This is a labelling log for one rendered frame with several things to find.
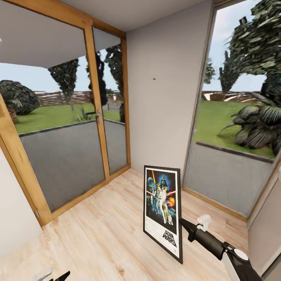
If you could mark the dishwasher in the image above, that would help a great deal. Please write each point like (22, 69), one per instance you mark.
(274, 272)

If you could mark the fixed window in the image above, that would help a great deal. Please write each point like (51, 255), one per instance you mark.
(236, 138)

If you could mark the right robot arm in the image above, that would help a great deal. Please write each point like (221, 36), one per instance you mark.
(235, 261)

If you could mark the door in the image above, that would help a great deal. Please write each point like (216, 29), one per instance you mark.
(64, 103)

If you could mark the poster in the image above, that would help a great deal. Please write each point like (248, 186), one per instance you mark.
(162, 208)

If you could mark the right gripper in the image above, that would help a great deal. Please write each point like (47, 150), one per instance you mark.
(204, 238)

